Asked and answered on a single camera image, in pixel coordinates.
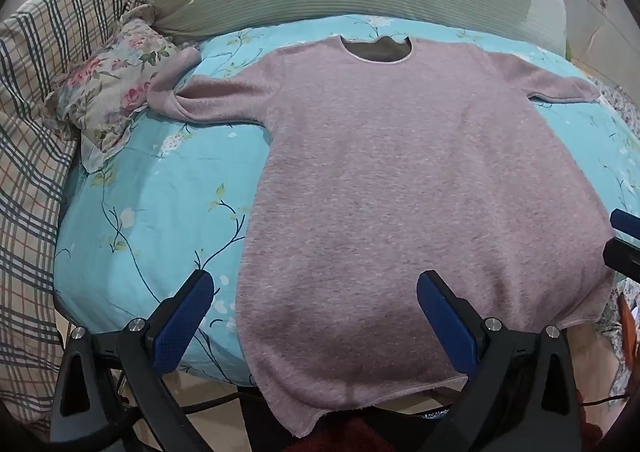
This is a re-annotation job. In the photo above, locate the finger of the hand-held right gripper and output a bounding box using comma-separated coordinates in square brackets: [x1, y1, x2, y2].
[603, 239, 640, 279]
[610, 208, 640, 239]

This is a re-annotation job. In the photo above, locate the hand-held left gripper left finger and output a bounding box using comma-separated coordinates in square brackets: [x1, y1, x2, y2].
[49, 270, 217, 452]

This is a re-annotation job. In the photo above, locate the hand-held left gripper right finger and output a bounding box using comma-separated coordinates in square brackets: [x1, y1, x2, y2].
[416, 270, 586, 452]

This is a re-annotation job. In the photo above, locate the pink knit sweater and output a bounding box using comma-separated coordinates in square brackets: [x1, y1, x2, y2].
[147, 34, 618, 438]

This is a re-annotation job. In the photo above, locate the grey floral cloth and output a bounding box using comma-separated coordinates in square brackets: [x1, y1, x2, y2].
[585, 76, 640, 153]

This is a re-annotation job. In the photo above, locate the blue floral bed sheet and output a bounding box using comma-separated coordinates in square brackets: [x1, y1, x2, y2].
[54, 14, 640, 388]

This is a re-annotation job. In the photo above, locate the plaid quilt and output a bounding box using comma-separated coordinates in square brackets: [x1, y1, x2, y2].
[0, 0, 156, 438]

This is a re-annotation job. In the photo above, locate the small floral pillow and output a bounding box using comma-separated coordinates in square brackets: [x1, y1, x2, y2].
[45, 19, 201, 173]

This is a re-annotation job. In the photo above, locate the black cable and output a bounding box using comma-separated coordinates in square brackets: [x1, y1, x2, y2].
[182, 389, 261, 415]

